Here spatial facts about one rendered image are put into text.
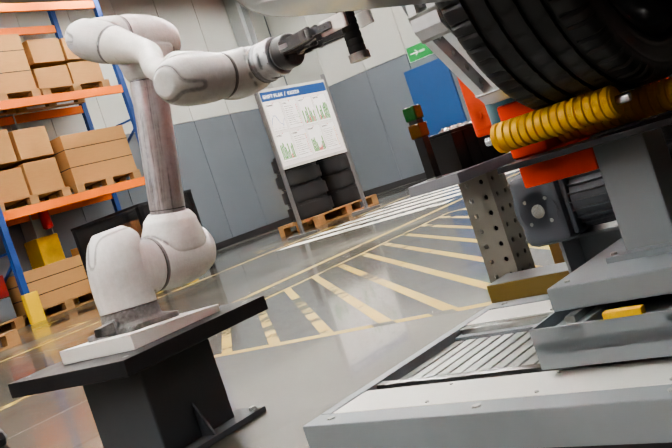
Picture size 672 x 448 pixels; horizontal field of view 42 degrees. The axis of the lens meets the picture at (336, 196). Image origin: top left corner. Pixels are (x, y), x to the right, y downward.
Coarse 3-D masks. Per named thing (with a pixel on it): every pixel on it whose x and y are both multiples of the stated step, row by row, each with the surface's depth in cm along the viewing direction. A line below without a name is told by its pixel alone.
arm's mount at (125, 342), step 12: (192, 312) 227; (204, 312) 229; (156, 324) 220; (168, 324) 219; (180, 324) 222; (120, 336) 213; (132, 336) 210; (144, 336) 212; (156, 336) 215; (72, 348) 224; (84, 348) 221; (96, 348) 218; (108, 348) 215; (120, 348) 212; (132, 348) 210; (72, 360) 225; (84, 360) 222
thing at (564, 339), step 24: (576, 312) 153; (600, 312) 155; (624, 312) 144; (648, 312) 142; (552, 336) 154; (576, 336) 151; (600, 336) 148; (624, 336) 145; (648, 336) 142; (552, 360) 155; (576, 360) 152; (600, 360) 149; (624, 360) 146
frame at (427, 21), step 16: (416, 16) 154; (432, 16) 152; (416, 32) 155; (432, 32) 154; (448, 32) 153; (432, 48) 157; (448, 48) 159; (448, 64) 160; (464, 64) 162; (464, 80) 163; (480, 80) 166; (480, 96) 165; (496, 96) 165
